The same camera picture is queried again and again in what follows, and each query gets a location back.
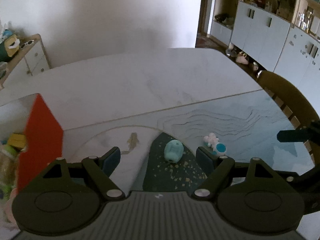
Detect red and white storage box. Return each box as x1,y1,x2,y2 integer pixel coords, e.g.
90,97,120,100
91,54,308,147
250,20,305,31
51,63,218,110
1,94,63,192

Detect white drawer cabinet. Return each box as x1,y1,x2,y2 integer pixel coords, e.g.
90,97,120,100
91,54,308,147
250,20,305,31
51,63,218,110
1,34,52,89

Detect blue patterned table mat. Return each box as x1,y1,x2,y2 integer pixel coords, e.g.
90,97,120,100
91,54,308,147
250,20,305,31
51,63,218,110
63,90,314,193

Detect teal toy figure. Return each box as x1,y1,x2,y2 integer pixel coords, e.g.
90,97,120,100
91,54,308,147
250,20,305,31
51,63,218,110
164,140,184,164

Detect cork jar with green lid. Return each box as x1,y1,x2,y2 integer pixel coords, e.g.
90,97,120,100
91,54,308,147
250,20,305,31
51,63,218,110
0,144,18,186

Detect white sunglasses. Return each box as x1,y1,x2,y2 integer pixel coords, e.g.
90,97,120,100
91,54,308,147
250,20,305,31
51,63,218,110
20,40,36,50

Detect green and yellow tissue holder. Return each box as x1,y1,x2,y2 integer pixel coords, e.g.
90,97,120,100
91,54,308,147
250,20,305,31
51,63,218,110
0,34,20,62

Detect yellow rectangular box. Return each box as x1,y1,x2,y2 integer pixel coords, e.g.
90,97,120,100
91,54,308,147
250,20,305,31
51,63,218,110
7,133,27,150

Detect white and blue axolotl keychain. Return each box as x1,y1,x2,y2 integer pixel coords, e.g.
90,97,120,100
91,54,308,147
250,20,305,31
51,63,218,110
203,133,227,156

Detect white wall cupboard unit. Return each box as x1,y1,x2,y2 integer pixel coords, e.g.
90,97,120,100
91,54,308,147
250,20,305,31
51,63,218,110
199,0,319,109

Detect wooden chair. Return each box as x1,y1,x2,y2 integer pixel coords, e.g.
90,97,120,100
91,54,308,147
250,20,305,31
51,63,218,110
255,70,320,165

